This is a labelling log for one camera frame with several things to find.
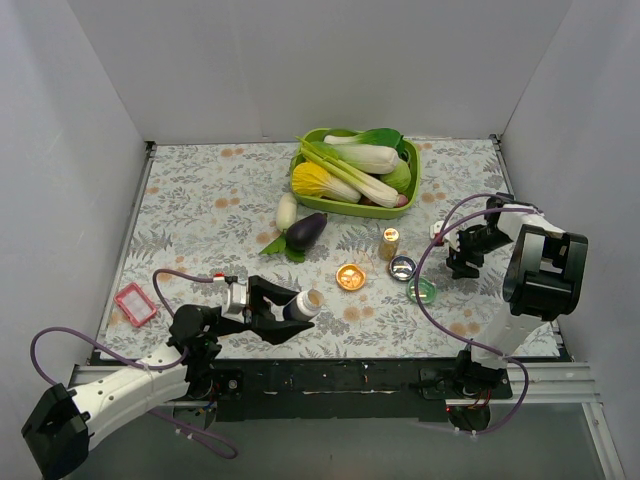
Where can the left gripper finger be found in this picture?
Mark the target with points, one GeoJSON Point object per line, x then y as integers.
{"type": "Point", "coordinates": [278, 332]}
{"type": "Point", "coordinates": [260, 290]}

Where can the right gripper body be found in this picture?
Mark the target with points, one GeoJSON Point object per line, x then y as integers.
{"type": "Point", "coordinates": [465, 250]}

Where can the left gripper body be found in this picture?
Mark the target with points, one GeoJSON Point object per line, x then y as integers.
{"type": "Point", "coordinates": [251, 304]}

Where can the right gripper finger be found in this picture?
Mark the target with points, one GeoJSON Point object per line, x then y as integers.
{"type": "Point", "coordinates": [464, 272]}
{"type": "Point", "coordinates": [457, 259]}

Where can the white blue pill bottle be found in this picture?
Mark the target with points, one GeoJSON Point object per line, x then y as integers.
{"type": "Point", "coordinates": [304, 307]}

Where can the yellow round pill case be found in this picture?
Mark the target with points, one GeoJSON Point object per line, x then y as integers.
{"type": "Point", "coordinates": [350, 277]}

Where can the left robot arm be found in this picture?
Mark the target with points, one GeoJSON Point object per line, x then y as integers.
{"type": "Point", "coordinates": [66, 424]}

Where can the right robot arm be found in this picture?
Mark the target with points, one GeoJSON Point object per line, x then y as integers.
{"type": "Point", "coordinates": [543, 281]}

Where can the green round pill case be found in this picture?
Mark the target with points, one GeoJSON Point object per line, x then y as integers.
{"type": "Point", "coordinates": [421, 289]}

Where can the blue round pill case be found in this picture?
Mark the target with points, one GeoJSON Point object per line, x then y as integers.
{"type": "Point", "coordinates": [402, 268]}

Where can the purple eggplant toy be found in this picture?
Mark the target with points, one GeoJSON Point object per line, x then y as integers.
{"type": "Point", "coordinates": [303, 234]}

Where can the small glass pill jar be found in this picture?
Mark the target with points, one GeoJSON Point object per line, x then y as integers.
{"type": "Point", "coordinates": [389, 244]}

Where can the white radish toy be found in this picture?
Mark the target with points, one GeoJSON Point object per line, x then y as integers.
{"type": "Point", "coordinates": [286, 216]}

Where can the floral table mat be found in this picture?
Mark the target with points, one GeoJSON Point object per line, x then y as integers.
{"type": "Point", "coordinates": [212, 208]}

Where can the green cabbage toy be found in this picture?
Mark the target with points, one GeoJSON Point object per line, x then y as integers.
{"type": "Point", "coordinates": [399, 178]}

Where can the long white daikon toy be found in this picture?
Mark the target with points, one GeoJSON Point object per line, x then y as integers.
{"type": "Point", "coordinates": [375, 190]}

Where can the green celery stalk toy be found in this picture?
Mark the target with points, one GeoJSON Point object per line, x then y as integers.
{"type": "Point", "coordinates": [337, 167]}

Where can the green plastic tray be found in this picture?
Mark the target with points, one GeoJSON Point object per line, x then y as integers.
{"type": "Point", "coordinates": [365, 207]}

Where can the yellow napa cabbage toy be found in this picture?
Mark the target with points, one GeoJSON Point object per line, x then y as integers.
{"type": "Point", "coordinates": [310, 179]}

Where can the pink square pill box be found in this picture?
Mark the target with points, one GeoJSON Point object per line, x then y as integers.
{"type": "Point", "coordinates": [135, 305]}

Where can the bok choy toy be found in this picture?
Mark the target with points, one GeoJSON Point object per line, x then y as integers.
{"type": "Point", "coordinates": [374, 151]}

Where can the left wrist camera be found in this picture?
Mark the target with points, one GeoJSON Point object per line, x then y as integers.
{"type": "Point", "coordinates": [234, 307]}

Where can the black base frame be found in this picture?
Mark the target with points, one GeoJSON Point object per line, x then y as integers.
{"type": "Point", "coordinates": [243, 390]}

